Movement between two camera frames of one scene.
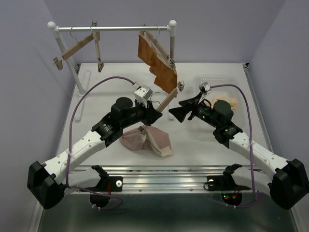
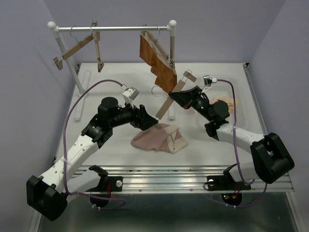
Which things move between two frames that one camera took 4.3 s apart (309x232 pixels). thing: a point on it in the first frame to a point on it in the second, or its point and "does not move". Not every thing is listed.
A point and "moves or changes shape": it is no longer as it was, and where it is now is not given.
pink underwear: [152, 138] moves or changes shape
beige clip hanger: [96, 35] does not move
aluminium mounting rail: [166, 179] does not move
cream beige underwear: [233, 101] does not move
